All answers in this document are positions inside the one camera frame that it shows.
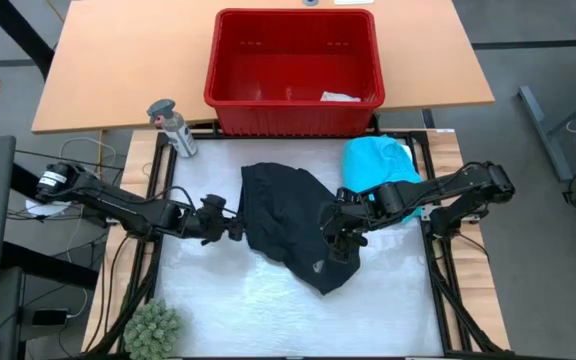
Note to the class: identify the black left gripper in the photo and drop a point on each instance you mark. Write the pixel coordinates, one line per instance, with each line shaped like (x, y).
(210, 225)

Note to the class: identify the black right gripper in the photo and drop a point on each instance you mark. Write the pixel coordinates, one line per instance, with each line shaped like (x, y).
(348, 212)

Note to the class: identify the black garment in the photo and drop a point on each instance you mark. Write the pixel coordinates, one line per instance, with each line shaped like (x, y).
(283, 215)

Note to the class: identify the teal garment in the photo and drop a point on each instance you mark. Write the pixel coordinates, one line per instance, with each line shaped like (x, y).
(378, 165)

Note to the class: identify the small white cloth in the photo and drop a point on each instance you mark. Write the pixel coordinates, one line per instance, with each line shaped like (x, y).
(340, 97)

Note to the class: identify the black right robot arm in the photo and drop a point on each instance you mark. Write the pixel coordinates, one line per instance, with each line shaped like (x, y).
(443, 187)

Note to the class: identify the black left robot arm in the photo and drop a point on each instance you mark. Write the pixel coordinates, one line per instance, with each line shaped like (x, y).
(118, 205)

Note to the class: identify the red plastic bin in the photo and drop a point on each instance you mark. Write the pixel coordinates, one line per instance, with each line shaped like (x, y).
(293, 120)

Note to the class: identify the clear spray bottle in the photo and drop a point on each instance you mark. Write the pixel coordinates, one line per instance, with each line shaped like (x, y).
(178, 130)

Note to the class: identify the small green plant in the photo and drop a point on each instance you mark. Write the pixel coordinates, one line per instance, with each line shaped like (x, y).
(153, 330)

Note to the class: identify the light wooden desk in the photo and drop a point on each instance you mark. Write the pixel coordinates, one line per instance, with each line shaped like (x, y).
(118, 60)

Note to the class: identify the black phone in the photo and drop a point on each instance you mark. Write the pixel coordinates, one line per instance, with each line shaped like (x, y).
(50, 317)

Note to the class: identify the grey desk leg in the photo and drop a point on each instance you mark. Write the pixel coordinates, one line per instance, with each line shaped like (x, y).
(538, 125)

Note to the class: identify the white label sticker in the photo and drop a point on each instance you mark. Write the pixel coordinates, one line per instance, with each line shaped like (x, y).
(353, 2)

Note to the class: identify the black desk leg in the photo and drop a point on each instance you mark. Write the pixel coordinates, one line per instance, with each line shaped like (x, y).
(18, 35)

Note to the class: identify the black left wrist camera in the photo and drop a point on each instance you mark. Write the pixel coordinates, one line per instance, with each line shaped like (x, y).
(214, 202)

